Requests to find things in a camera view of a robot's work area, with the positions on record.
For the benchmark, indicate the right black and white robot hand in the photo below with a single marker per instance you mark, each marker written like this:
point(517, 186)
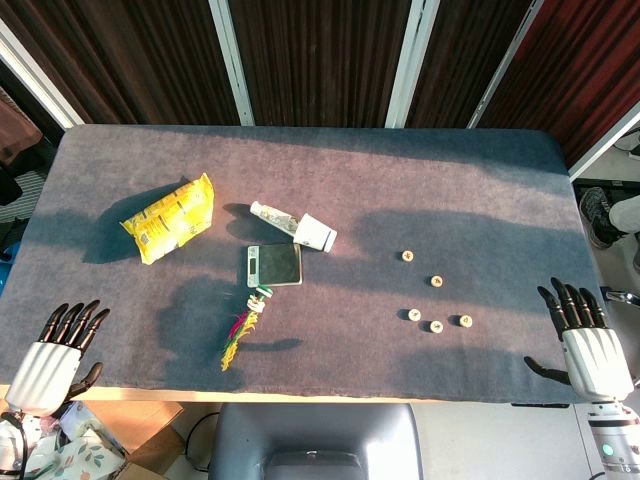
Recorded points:
point(595, 360)

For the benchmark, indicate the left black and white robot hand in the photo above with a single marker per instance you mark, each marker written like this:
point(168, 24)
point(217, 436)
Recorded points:
point(42, 375)

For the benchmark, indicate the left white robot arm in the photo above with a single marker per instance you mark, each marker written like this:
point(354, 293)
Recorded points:
point(10, 450)

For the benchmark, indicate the chrome chair leg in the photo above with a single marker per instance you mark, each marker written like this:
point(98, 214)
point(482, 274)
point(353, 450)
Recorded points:
point(625, 297)

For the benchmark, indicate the floral patterned cloth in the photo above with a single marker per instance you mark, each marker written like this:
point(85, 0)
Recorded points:
point(80, 455)

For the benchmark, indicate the brown cardboard box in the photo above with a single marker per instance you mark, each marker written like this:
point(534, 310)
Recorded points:
point(145, 425)

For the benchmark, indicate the dark grey sneaker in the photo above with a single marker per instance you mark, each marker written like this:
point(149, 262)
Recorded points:
point(597, 215)

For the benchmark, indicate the person's leg in white trousers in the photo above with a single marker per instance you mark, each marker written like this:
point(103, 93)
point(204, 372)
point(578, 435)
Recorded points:
point(627, 212)

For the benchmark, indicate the yellow snack bag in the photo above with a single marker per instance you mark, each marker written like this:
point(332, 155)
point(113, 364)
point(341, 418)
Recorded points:
point(167, 220)

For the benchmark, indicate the colourful feather shuttlecock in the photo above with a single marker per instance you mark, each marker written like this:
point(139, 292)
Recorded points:
point(245, 325)

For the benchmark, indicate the brown fabric seat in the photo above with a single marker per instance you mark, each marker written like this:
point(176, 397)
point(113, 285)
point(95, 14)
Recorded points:
point(15, 130)

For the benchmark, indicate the silver digital pocket scale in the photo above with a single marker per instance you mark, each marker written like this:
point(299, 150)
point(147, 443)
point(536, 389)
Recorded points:
point(277, 265)

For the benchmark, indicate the white printed squeeze tube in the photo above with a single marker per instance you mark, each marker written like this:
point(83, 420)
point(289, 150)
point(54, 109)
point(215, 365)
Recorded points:
point(270, 215)

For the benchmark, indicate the grey robot torso base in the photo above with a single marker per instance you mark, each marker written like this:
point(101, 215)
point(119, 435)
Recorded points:
point(315, 440)

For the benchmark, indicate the white paper cup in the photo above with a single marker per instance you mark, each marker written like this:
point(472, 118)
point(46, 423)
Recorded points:
point(316, 232)

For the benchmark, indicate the blue-grey felt tablecloth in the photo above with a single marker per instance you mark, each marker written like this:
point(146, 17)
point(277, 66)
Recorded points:
point(350, 175)

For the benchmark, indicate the white partition frame post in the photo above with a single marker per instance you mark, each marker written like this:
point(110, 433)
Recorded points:
point(605, 145)
point(500, 65)
point(35, 75)
point(407, 60)
point(232, 60)

